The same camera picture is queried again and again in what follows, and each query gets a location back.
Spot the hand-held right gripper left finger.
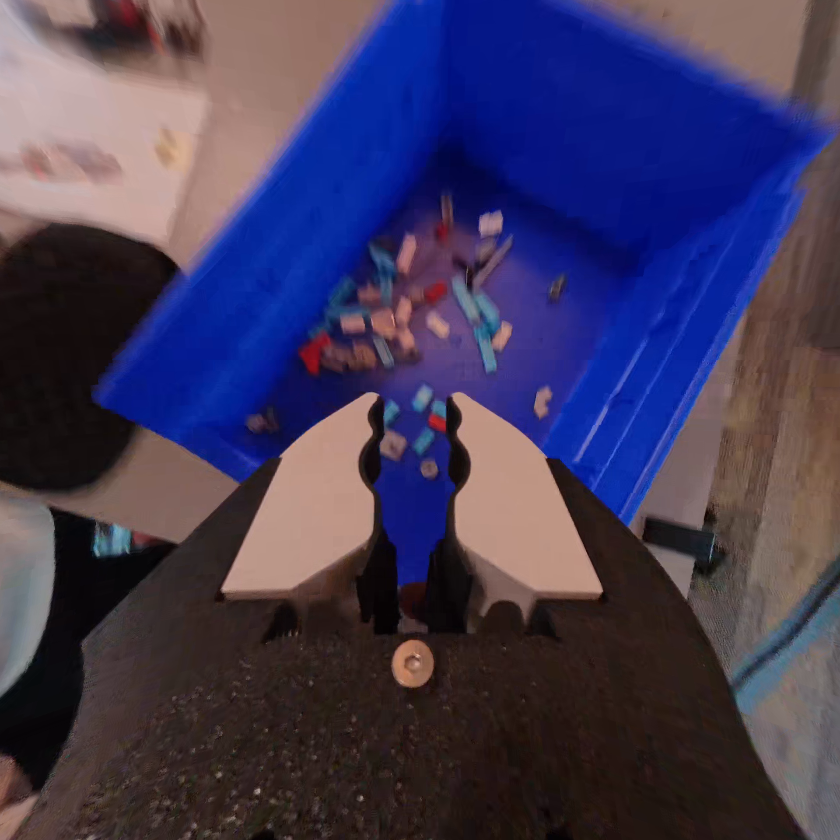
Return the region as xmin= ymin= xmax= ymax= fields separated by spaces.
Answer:
xmin=218 ymin=392 xmax=401 ymax=635

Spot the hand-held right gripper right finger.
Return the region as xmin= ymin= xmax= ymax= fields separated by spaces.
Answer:
xmin=428 ymin=392 xmax=606 ymax=635

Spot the pile of lego pieces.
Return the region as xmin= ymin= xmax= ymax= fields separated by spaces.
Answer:
xmin=243 ymin=190 xmax=573 ymax=481

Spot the blue plastic bin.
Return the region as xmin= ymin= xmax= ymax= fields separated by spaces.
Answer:
xmin=92 ymin=0 xmax=836 ymax=527

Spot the open lego instruction booklet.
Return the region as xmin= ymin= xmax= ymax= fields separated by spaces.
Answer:
xmin=0 ymin=0 xmax=212 ymax=232

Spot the grey lego helicopter body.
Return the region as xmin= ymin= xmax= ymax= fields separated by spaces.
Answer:
xmin=84 ymin=0 xmax=206 ymax=56

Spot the black textured wrist rest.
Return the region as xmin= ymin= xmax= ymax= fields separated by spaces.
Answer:
xmin=0 ymin=222 xmax=182 ymax=494

